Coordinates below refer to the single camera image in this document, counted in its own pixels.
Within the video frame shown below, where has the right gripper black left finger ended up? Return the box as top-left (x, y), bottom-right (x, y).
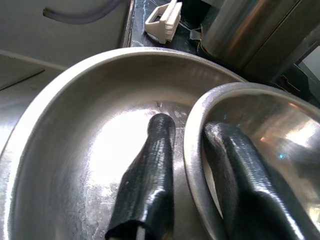
top-left (104, 113), bottom-right (177, 240)

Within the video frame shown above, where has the grey drain hose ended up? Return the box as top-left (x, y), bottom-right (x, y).
top-left (42, 0), bottom-right (126, 26)

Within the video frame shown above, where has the large steel plate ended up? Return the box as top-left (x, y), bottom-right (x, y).
top-left (0, 46), bottom-right (250, 240)

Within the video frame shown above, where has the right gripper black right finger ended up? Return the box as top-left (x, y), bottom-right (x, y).
top-left (202, 121), bottom-right (310, 240)

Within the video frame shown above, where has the steel cylinder canister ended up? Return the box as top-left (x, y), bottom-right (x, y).
top-left (199, 0), bottom-right (320, 74)

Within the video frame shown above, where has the medium steel bowl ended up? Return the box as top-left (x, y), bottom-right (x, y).
top-left (182, 81), bottom-right (320, 240)

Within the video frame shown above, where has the small white scrub brush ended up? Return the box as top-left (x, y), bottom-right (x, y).
top-left (144, 0), bottom-right (182, 45)

